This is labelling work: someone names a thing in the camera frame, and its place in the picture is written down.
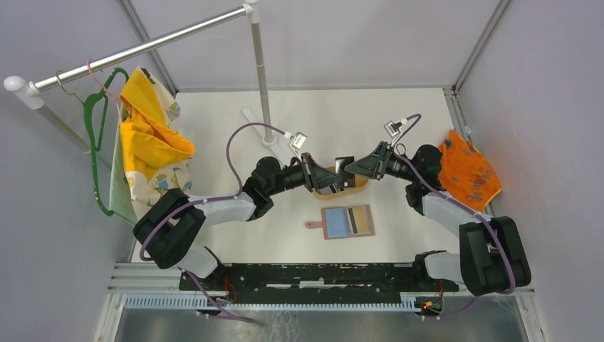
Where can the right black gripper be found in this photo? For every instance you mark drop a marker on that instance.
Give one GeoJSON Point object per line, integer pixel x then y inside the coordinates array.
{"type": "Point", "coordinates": [367, 166]}

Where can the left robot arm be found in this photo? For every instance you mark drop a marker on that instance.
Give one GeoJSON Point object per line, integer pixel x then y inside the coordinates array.
{"type": "Point", "coordinates": [168, 230]}

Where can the black card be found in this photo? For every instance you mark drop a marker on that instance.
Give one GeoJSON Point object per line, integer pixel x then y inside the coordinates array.
{"type": "Point", "coordinates": [347, 179]}

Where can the pink hanger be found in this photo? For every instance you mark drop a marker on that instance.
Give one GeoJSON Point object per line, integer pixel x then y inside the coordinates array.
{"type": "Point", "coordinates": [106, 90]}

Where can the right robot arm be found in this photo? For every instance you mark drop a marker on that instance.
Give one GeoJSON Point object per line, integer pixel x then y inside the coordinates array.
{"type": "Point", "coordinates": [491, 256]}

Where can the tan oval tray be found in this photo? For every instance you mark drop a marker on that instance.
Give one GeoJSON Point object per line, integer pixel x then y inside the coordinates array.
{"type": "Point", "coordinates": [360, 184]}

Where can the yellow dinosaur print garment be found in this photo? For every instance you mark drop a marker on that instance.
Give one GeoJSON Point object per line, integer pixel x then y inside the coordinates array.
{"type": "Point", "coordinates": [151, 157]}

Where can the orange cloth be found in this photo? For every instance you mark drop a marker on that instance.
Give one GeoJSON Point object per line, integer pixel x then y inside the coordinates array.
{"type": "Point", "coordinates": [466, 174]}

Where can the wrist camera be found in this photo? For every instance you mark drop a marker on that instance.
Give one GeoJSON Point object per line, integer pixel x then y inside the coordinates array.
{"type": "Point", "coordinates": [297, 141]}
{"type": "Point", "coordinates": [395, 128]}

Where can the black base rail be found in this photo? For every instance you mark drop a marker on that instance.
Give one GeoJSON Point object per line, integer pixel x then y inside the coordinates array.
{"type": "Point", "coordinates": [322, 283]}

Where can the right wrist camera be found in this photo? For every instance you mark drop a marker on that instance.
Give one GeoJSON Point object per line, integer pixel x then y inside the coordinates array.
{"type": "Point", "coordinates": [395, 128]}

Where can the green hanger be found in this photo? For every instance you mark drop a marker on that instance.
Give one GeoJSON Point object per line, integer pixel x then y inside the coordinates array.
{"type": "Point", "coordinates": [96, 137]}

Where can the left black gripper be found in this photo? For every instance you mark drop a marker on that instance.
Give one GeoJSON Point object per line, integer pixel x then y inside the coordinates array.
{"type": "Point", "coordinates": [315, 176]}

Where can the white cable duct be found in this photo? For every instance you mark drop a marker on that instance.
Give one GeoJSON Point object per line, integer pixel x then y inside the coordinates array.
{"type": "Point", "coordinates": [200, 302]}

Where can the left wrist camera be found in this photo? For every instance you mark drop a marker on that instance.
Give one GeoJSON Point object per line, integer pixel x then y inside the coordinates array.
{"type": "Point", "coordinates": [297, 141]}

